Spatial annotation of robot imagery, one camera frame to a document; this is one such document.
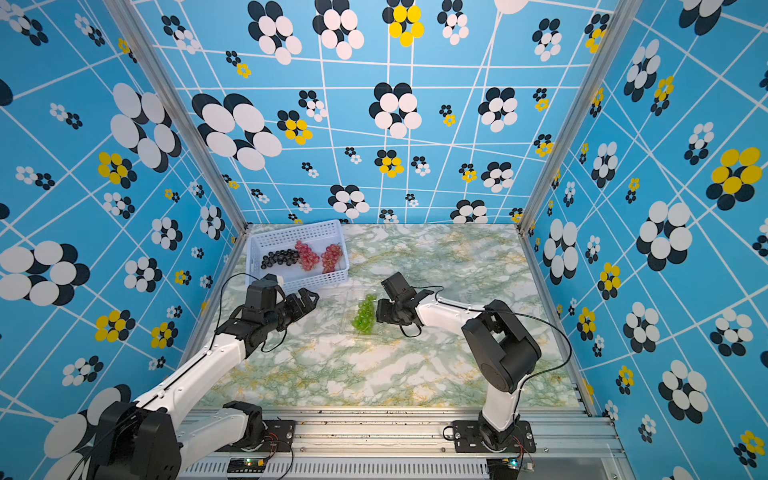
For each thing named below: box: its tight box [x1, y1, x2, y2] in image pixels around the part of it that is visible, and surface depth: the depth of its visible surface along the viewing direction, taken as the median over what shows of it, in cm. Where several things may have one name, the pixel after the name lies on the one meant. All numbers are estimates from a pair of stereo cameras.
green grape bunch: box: [352, 294, 378, 334], surface depth 93 cm
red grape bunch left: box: [294, 240, 320, 272], surface depth 110 cm
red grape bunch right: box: [321, 242, 343, 274], surface depth 110 cm
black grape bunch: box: [261, 249, 300, 269], surface depth 110 cm
